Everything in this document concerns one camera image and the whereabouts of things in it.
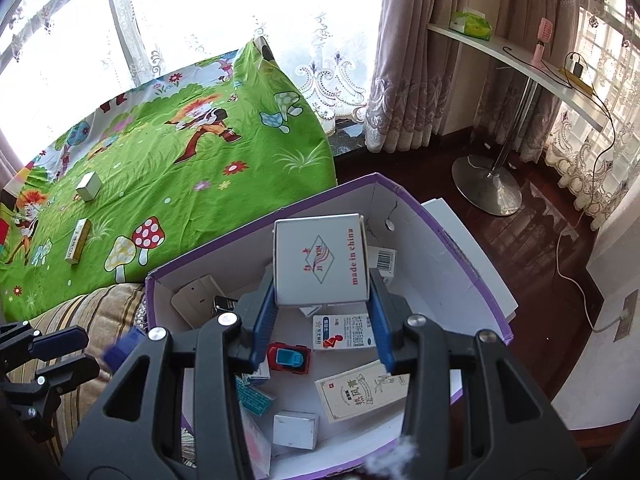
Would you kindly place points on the teal box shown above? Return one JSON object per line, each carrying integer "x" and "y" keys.
{"x": 255, "y": 400}

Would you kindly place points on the small white barcode box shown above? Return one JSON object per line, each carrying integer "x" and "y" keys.
{"x": 385, "y": 260}

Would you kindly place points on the white box red blue print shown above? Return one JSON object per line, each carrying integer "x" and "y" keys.
{"x": 345, "y": 332}

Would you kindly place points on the green cartoon printed cloth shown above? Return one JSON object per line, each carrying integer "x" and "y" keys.
{"x": 165, "y": 160}

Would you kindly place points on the yellow power strip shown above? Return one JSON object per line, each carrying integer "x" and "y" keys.
{"x": 582, "y": 85}

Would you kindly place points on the black charger plug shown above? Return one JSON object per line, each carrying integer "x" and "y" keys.
{"x": 577, "y": 67}

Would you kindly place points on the chrome table stand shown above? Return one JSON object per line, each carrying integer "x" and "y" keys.
{"x": 485, "y": 187}

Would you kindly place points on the striped plush cushion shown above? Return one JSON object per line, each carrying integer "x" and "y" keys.
{"x": 100, "y": 310}

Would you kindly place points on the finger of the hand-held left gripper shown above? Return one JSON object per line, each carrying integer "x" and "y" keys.
{"x": 55, "y": 341}
{"x": 70, "y": 372}

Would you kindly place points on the white curved table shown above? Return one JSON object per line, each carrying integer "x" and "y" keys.
{"x": 520, "y": 60}

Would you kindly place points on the white lace sheer curtain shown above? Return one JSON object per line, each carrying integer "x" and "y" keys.
{"x": 585, "y": 160}
{"x": 325, "y": 75}

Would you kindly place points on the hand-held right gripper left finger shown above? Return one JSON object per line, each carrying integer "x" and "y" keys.
{"x": 264, "y": 317}

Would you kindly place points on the green tissue pack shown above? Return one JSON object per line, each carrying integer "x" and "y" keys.
{"x": 470, "y": 25}

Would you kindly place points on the red toy car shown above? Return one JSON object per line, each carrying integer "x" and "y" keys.
{"x": 290, "y": 358}

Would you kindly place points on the cream box green print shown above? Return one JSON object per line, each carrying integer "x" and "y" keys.
{"x": 360, "y": 392}

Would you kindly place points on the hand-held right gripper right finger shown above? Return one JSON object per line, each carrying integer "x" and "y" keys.
{"x": 382, "y": 325}

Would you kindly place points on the purple cardboard box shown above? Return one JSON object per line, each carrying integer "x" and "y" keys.
{"x": 430, "y": 280}

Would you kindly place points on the wall socket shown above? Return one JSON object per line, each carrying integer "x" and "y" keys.
{"x": 627, "y": 316}

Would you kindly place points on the small silver white cube box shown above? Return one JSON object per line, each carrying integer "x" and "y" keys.
{"x": 87, "y": 187}

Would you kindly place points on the narrow long white box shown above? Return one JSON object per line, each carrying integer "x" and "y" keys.
{"x": 78, "y": 240}

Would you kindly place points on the white cube box with logo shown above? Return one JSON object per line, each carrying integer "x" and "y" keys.
{"x": 320, "y": 260}

